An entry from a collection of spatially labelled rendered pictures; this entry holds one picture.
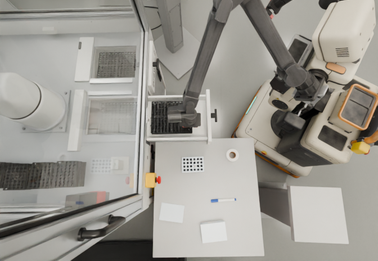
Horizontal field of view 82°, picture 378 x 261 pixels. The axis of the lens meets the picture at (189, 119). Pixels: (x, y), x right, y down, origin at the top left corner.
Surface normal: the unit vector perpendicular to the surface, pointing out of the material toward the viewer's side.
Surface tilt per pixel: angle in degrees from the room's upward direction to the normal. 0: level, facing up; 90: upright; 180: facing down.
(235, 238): 0
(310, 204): 0
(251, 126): 0
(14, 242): 90
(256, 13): 54
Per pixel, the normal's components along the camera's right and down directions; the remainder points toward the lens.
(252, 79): -0.01, -0.25
